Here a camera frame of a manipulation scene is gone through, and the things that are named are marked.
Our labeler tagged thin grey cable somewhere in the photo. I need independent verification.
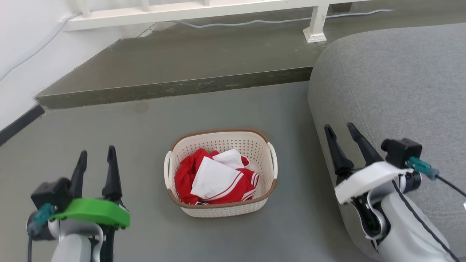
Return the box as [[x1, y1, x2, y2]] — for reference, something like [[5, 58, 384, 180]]
[[0, 13, 82, 82], [175, 9, 395, 28]]

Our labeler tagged black right camera cable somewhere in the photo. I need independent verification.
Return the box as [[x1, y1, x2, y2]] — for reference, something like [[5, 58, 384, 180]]
[[435, 175, 466, 199]]

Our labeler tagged cream perforated plastic laundry basket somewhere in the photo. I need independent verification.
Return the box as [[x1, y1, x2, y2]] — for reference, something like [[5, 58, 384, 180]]
[[163, 128, 278, 218]]

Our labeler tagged teal left camera connector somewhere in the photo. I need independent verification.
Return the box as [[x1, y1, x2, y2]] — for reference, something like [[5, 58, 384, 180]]
[[27, 203, 56, 235]]

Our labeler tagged red garment with white stripes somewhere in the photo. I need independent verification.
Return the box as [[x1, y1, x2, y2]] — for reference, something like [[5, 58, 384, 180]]
[[174, 148, 260, 205]]

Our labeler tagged teal right camera connector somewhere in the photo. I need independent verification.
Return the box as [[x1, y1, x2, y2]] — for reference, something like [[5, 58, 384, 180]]
[[408, 156, 439, 180]]

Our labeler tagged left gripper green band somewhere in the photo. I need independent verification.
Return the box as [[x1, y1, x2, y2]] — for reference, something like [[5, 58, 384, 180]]
[[49, 146, 131, 262]]

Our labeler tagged teal camera connector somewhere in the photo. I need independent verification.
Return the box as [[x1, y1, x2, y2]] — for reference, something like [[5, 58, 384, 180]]
[[27, 203, 56, 235], [408, 156, 439, 180]]

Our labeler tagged grey concrete step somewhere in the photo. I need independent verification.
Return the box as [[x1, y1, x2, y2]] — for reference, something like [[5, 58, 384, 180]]
[[35, 7, 466, 110]]

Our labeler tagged white metal railing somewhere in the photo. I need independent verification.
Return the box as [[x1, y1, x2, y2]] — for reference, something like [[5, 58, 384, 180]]
[[63, 0, 364, 43]]

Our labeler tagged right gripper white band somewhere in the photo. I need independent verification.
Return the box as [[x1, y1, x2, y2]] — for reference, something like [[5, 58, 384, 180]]
[[324, 122, 414, 239]]

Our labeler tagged black skirting board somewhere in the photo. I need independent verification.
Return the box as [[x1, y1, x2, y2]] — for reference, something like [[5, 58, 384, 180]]
[[0, 104, 45, 147]]

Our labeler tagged grey fabric sofa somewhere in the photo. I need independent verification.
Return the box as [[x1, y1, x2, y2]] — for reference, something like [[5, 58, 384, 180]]
[[308, 23, 466, 262]]

